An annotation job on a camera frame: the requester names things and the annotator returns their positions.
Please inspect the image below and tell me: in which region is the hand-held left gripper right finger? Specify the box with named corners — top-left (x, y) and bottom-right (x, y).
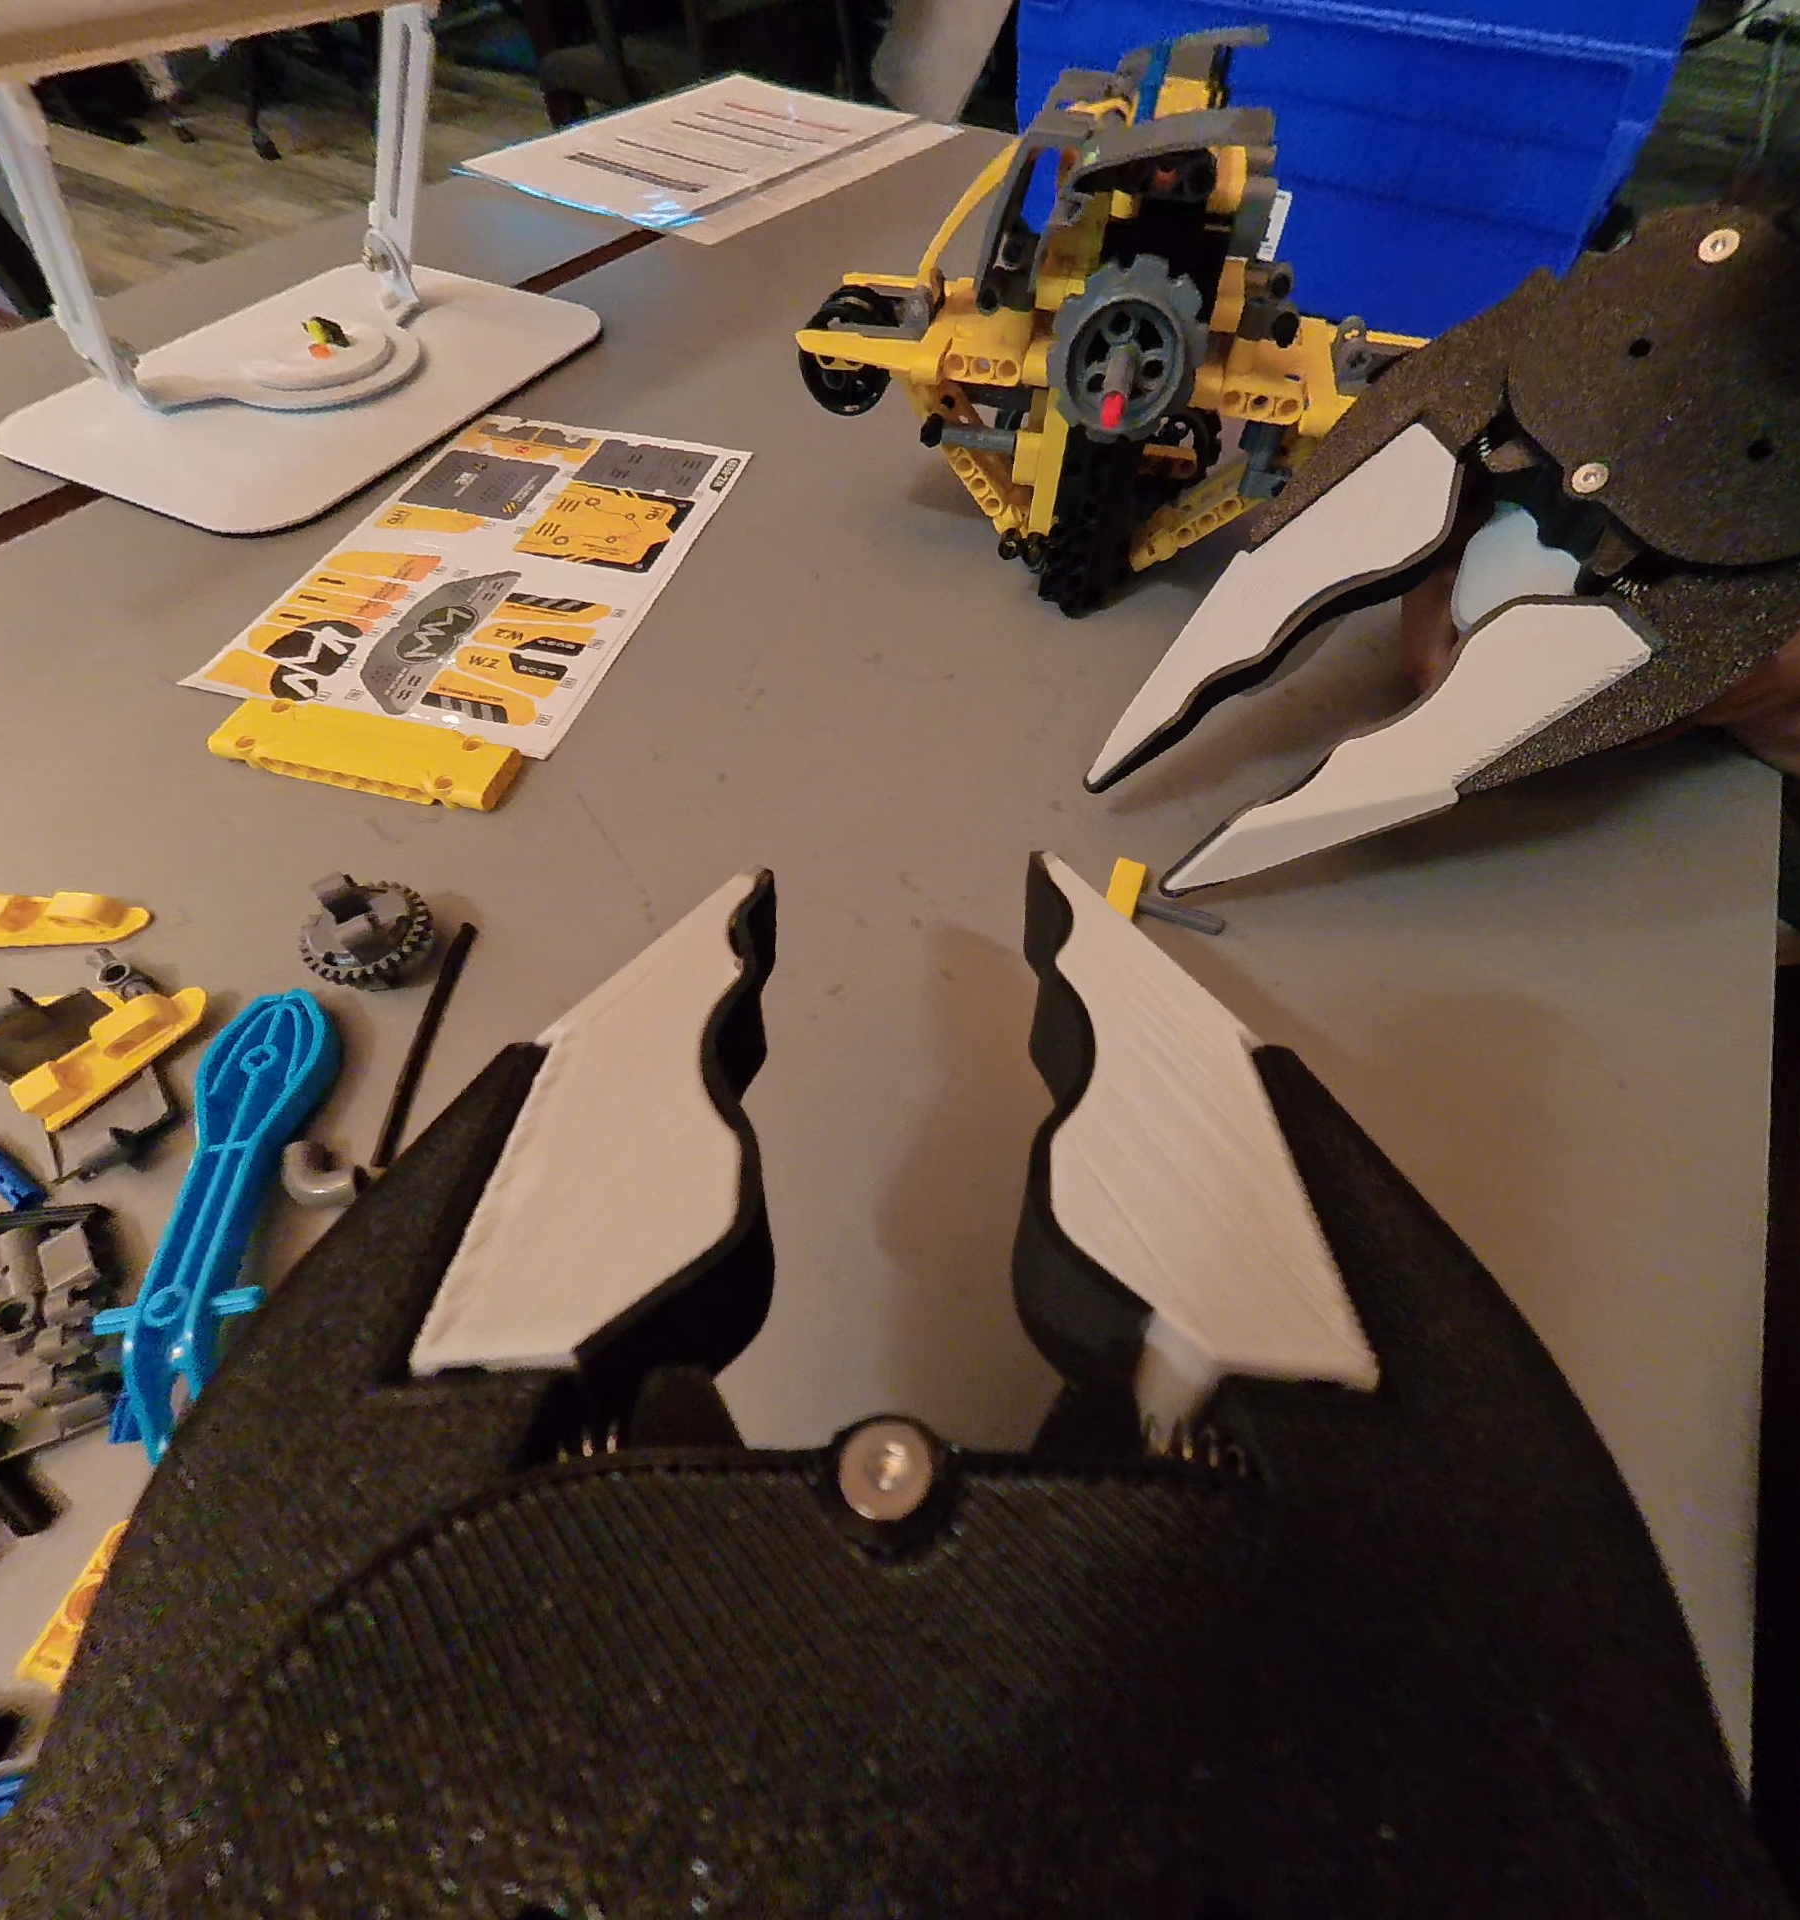
top-left (1011, 852), bottom-right (1381, 1452)

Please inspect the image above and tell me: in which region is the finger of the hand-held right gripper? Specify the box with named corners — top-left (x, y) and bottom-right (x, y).
top-left (1083, 421), bottom-right (1462, 795)
top-left (1157, 593), bottom-right (1659, 897)

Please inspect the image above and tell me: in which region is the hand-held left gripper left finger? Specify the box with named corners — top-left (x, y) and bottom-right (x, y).
top-left (407, 866), bottom-right (779, 1380)

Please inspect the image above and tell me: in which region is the pile of small building pieces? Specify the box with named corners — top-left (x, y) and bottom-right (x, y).
top-left (0, 938), bottom-right (212, 1877)

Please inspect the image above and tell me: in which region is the black long axle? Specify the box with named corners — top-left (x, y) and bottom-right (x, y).
top-left (367, 923), bottom-right (481, 1179)

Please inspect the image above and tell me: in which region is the yellow black toy vehicle model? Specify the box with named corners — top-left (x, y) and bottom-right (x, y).
top-left (794, 27), bottom-right (1443, 620)

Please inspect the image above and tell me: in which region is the dark grey bevel gear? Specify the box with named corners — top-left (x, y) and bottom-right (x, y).
top-left (296, 874), bottom-right (437, 996)

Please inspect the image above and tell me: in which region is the blue brick separator tool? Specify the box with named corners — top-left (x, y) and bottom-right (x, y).
top-left (89, 988), bottom-right (346, 1466)

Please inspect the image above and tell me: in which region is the blue plastic bin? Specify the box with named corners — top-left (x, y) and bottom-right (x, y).
top-left (1011, 0), bottom-right (1699, 346)

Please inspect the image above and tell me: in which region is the yellow rectangular panel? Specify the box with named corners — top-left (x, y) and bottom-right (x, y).
top-left (207, 700), bottom-right (528, 812)

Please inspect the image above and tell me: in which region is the yellow curved panel piece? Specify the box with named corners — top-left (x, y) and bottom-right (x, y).
top-left (6, 983), bottom-right (212, 1135)
top-left (0, 887), bottom-right (155, 952)

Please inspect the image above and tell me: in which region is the yellow sticker sheet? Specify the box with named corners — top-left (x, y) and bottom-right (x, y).
top-left (180, 411), bottom-right (755, 765)

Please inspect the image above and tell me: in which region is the printed paper sheet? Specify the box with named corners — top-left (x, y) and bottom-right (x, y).
top-left (456, 82), bottom-right (964, 245)

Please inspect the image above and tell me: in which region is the white book stand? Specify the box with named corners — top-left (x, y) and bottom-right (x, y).
top-left (0, 0), bottom-right (604, 534)

